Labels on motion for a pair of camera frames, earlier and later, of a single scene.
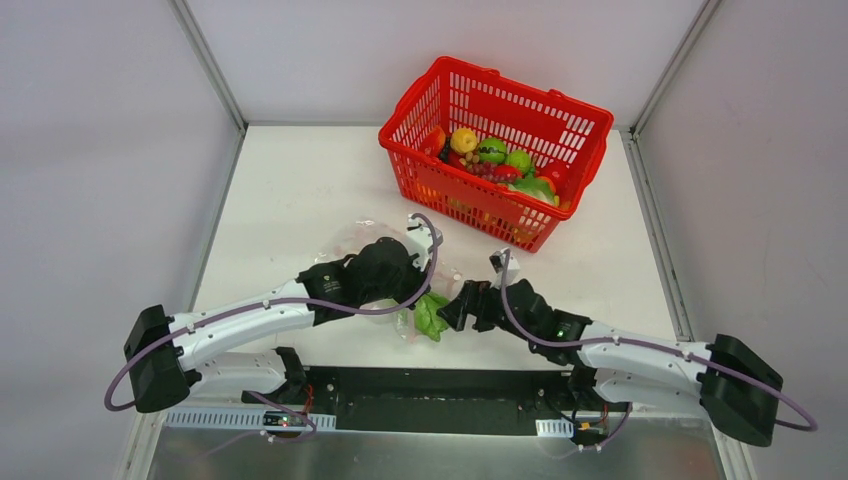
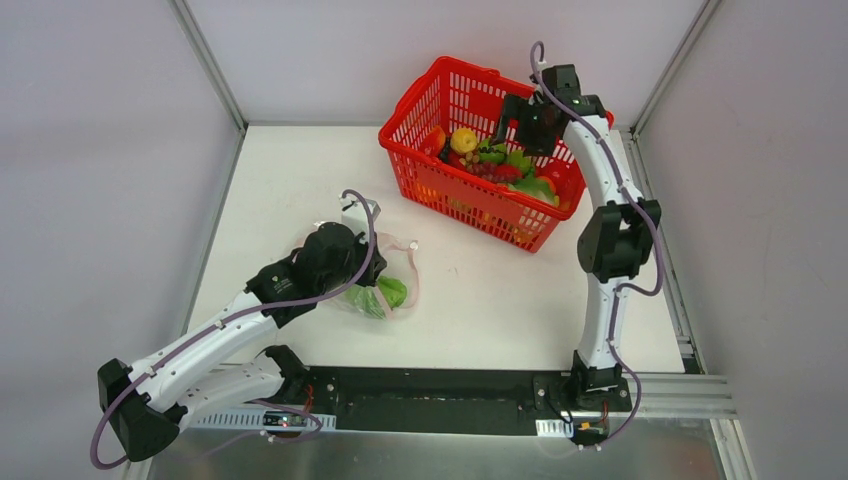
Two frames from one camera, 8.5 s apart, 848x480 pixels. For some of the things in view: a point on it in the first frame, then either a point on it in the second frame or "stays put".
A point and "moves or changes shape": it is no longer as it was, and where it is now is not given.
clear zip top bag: (400, 320) moves or changes shape
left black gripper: (403, 285) to (370, 266)
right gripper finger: (456, 311) to (512, 109)
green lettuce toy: (536, 188) stays put
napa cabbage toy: (427, 319) moves or changes shape
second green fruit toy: (521, 159) stays put
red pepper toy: (507, 173) stays put
